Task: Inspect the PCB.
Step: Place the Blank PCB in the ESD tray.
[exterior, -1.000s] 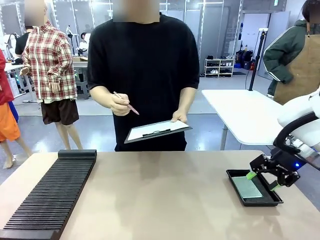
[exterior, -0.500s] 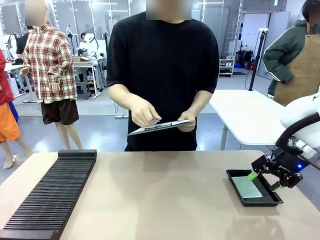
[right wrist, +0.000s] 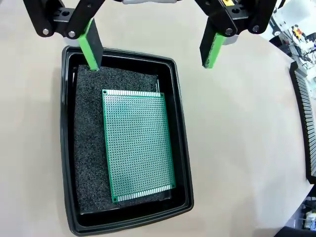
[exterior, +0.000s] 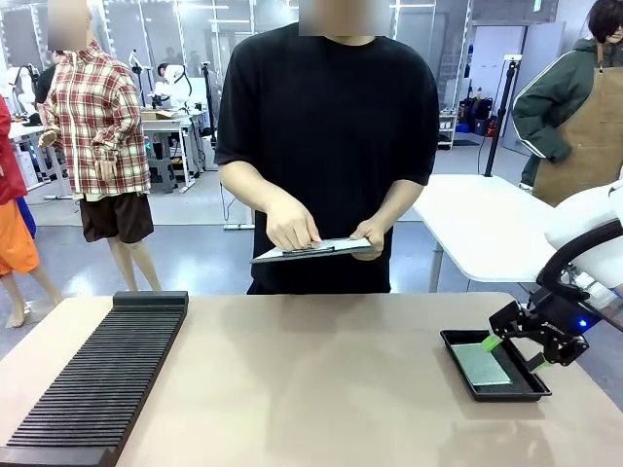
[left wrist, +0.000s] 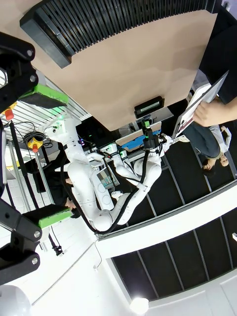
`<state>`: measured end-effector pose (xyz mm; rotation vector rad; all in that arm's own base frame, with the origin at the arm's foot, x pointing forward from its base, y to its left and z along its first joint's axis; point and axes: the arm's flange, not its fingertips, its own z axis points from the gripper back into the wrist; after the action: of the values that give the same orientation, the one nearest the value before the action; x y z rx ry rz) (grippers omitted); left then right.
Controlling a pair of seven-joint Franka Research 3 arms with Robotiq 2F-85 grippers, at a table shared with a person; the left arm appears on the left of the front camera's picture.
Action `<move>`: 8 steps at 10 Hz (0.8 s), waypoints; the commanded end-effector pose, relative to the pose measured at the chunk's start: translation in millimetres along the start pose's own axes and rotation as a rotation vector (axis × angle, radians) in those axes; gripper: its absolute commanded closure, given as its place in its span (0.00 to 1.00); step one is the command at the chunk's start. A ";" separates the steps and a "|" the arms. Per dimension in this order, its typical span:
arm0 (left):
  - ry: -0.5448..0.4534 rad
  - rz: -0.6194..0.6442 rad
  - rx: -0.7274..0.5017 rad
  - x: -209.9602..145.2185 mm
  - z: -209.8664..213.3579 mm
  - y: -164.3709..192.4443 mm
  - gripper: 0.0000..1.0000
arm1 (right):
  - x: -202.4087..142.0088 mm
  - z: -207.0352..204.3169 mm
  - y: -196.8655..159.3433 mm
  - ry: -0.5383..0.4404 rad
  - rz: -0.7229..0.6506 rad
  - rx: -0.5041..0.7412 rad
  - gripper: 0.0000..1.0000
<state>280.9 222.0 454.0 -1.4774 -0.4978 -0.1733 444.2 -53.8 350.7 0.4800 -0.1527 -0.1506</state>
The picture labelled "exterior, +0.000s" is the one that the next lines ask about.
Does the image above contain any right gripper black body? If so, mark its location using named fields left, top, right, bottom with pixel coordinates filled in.
left=523, top=286, right=585, bottom=338

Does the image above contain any green PCB board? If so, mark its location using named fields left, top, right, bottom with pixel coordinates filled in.
left=450, top=341, right=513, bottom=388

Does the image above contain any grey clipboard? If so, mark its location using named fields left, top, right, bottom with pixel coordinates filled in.
left=250, top=236, right=377, bottom=267

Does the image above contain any person's left forearm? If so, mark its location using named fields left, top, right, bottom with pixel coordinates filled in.
left=374, top=174, right=430, bottom=233

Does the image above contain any person's right forearm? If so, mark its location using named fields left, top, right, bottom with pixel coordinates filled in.
left=219, top=160, right=306, bottom=230

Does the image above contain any black slotted PCB rack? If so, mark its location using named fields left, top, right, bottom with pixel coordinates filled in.
left=0, top=290, right=190, bottom=467

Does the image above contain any person's left hand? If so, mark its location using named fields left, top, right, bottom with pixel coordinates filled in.
left=348, top=217, right=392, bottom=262

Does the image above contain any person's right hand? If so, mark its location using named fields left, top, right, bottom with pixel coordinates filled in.
left=266, top=207, right=322, bottom=254

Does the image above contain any black plastic tray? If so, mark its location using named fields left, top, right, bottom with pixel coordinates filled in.
left=439, top=329, right=554, bottom=404

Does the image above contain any white side table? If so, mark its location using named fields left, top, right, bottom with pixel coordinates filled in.
left=410, top=173, right=561, bottom=294

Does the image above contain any white paper sheet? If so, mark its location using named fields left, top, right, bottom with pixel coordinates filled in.
left=311, top=236, right=374, bottom=250

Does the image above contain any person in brown apron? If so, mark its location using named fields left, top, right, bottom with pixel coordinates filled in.
left=511, top=0, right=623, bottom=208

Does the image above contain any white storage shelf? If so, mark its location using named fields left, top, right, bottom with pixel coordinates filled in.
left=436, top=110, right=459, bottom=150

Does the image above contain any black tripod stand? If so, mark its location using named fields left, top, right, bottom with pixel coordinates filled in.
left=483, top=54, right=523, bottom=177

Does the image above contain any person in black t-shirt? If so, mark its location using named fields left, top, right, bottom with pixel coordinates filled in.
left=213, top=0, right=442, bottom=297

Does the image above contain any grey step stool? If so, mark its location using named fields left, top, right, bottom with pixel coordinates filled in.
left=149, top=154, right=179, bottom=194

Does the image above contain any white background desk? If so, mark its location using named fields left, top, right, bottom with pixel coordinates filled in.
left=139, top=109, right=208, bottom=196
left=9, top=119, right=69, bottom=200

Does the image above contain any mannequin in plaid shirt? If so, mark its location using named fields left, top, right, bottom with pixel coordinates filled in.
left=37, top=0, right=165, bottom=293

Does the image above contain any mannequin in orange shorts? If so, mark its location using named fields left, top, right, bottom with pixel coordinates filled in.
left=0, top=94, right=64, bottom=328

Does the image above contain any background person in black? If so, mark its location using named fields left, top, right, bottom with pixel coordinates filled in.
left=34, top=51, right=62, bottom=113

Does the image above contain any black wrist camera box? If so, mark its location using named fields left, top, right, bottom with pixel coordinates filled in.
left=568, top=304, right=605, bottom=337

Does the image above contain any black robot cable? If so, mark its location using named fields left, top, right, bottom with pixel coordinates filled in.
left=534, top=219, right=623, bottom=293

